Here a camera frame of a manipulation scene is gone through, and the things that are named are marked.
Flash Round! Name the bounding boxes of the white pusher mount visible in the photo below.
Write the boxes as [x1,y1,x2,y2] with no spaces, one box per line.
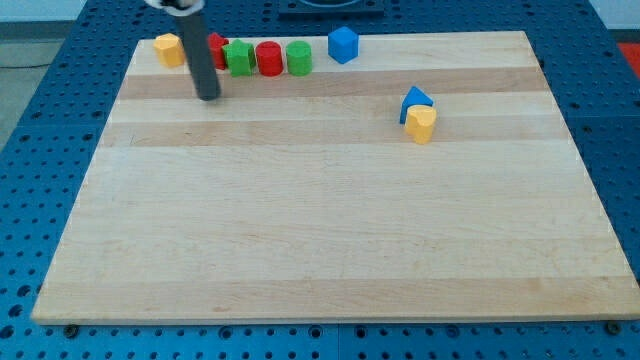
[144,0,205,11]

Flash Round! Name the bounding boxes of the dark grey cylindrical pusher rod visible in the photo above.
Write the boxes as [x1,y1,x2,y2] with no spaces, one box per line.
[175,10,221,101]

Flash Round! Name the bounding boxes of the red star block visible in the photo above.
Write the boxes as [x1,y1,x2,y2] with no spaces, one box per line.
[207,32,229,70]

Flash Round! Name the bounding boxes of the green star block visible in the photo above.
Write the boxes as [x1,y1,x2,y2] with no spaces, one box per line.
[222,39,256,77]

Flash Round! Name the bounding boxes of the yellow hexagon block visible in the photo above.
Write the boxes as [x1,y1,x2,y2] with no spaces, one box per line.
[153,33,185,68]

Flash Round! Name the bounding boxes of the red cylinder block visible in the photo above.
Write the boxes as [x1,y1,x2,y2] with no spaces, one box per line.
[255,41,284,77]

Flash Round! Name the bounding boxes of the green cylinder block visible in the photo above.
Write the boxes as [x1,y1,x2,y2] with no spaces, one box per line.
[285,40,313,76]

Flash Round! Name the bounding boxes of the blue cube block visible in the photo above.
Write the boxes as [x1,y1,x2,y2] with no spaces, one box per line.
[328,26,359,64]

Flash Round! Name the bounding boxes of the light wooden board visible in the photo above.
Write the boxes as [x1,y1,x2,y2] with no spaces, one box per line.
[32,31,639,325]

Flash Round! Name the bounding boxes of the blue triangle block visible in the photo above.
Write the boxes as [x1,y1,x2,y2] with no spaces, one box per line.
[399,86,434,125]

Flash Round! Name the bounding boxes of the yellow heart block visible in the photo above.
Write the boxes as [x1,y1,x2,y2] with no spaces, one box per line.
[404,105,437,145]

